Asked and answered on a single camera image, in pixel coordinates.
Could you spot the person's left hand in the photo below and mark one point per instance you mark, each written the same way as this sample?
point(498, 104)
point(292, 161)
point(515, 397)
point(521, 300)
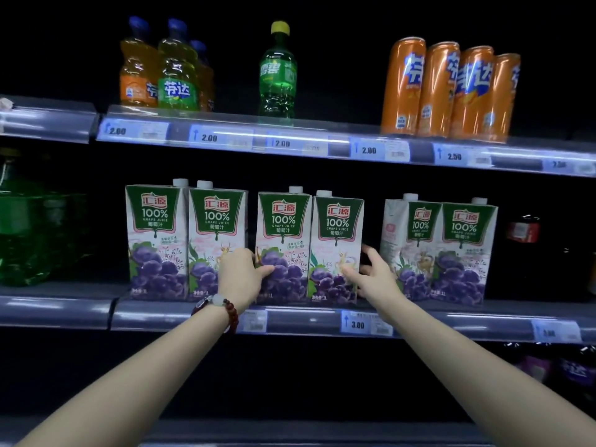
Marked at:
point(240, 279)

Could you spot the person's right forearm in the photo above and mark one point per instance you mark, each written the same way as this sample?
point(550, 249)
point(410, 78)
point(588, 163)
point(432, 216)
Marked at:
point(489, 381)

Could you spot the dark bottle red label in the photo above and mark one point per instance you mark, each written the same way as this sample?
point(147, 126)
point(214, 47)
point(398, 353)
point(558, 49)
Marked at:
point(524, 230)

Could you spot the tall orange soda can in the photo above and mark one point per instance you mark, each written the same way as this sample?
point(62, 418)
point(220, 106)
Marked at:
point(503, 102)
point(437, 93)
point(402, 88)
point(470, 97)

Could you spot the row of large green bottles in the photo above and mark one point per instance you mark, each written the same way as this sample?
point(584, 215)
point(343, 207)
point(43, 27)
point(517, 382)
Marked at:
point(28, 228)

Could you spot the row of purple label bottles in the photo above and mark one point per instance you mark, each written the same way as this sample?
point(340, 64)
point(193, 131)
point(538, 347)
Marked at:
point(558, 367)

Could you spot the person's left forearm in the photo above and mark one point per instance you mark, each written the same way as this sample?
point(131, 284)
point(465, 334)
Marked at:
point(130, 391)

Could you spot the white blue price label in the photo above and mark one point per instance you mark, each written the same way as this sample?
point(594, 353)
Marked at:
point(365, 324)
point(568, 166)
point(298, 144)
point(556, 331)
point(379, 150)
point(252, 321)
point(132, 131)
point(219, 137)
point(461, 156)

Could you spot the small orange soda bottle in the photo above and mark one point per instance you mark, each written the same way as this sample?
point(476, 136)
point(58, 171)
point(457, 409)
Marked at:
point(137, 74)
point(205, 83)

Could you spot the small green soda bottle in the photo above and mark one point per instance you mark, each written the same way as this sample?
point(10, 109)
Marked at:
point(278, 79)

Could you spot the person's right hand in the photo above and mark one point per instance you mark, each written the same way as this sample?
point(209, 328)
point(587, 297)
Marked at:
point(379, 286)

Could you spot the small yellow soda bottle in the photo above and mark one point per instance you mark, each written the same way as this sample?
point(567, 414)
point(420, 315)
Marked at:
point(178, 74)

